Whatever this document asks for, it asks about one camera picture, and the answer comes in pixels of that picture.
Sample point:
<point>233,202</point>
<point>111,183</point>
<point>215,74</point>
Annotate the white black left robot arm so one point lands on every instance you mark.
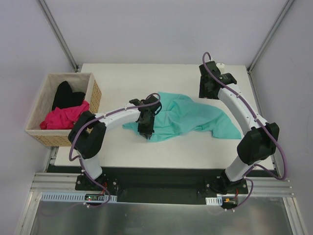
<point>87,135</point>

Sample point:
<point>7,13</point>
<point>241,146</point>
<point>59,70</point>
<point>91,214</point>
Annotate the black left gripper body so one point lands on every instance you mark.
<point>145,129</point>

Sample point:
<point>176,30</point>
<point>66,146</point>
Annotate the black t shirt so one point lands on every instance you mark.
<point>66,98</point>

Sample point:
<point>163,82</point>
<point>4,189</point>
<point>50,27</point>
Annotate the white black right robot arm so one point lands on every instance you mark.
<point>259,138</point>

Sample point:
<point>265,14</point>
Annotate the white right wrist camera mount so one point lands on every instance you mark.
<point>220,65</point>

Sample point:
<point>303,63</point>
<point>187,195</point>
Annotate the teal t shirt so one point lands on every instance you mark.
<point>180,115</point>

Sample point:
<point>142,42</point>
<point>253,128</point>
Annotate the right rear aluminium post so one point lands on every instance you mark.
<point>271,33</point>

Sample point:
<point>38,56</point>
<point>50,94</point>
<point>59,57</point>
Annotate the aluminium post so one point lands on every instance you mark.
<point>58,34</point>
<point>271,33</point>

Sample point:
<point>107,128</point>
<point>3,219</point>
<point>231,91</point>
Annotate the aluminium front frame rail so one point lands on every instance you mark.
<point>259,183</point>

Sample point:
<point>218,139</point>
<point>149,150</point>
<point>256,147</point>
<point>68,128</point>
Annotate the right white cable duct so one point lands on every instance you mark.
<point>220,200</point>

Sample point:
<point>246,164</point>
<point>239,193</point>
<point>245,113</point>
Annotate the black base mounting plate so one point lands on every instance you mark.
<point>155,185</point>

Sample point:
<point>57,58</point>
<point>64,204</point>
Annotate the left white cable duct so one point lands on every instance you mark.
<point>77,197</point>

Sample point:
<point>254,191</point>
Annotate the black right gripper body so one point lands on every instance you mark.
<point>207,91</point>

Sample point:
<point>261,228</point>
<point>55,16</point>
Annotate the left rear aluminium post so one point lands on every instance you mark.
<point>58,34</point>

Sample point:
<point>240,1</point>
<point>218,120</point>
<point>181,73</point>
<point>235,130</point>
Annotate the white cable duct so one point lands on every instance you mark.
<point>220,200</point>
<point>77,197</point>

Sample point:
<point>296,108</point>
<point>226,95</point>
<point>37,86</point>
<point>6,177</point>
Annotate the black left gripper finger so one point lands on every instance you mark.
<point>149,135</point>
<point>143,135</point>

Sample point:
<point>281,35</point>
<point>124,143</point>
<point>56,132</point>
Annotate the wicker laundry basket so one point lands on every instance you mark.
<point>79,82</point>

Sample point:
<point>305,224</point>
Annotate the pink t shirt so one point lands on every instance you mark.
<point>63,119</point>

